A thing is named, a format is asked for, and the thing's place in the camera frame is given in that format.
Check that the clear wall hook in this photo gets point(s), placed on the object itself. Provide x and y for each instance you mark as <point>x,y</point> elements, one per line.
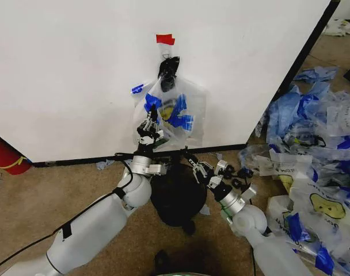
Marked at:
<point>165,52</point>

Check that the red cylinder yellow stripe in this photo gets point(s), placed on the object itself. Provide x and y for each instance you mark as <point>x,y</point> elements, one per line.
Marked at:
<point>6,159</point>

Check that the white crumpled bag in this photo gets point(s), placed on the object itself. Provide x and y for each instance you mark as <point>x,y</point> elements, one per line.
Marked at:
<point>340,27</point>

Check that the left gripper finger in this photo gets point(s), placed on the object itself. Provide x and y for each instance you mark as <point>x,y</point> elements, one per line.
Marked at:
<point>148,120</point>
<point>155,118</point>

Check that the clear garbage bag blue print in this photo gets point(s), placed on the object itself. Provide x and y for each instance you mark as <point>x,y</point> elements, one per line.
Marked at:
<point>189,109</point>

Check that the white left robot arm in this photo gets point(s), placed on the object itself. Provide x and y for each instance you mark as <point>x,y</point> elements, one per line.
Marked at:
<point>100,218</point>

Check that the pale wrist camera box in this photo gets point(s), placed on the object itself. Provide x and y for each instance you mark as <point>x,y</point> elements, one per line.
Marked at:
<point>216,181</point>

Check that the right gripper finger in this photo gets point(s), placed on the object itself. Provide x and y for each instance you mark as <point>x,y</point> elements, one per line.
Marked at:
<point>218,168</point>
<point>198,172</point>

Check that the heap of clear blue bags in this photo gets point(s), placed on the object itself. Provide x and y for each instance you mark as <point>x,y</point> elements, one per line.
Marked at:
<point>307,120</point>

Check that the white printed bag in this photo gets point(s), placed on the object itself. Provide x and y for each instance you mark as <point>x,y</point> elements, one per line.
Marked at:
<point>284,166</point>

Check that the bag with yellow face print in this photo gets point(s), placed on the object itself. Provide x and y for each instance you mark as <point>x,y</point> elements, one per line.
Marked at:
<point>326,207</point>

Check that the red tape piece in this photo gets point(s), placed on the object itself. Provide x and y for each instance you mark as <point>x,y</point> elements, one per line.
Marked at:
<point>165,39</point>

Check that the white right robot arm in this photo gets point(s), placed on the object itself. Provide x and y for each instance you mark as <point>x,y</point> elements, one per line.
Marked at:
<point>250,222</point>

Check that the white robot front shell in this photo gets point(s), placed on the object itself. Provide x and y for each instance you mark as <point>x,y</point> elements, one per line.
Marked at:
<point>178,274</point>

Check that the black clip on hook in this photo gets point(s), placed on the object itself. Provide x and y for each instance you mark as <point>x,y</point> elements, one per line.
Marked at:
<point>167,70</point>

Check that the crumpled blue bag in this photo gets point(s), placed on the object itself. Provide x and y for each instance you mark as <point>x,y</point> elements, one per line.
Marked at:
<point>316,73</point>

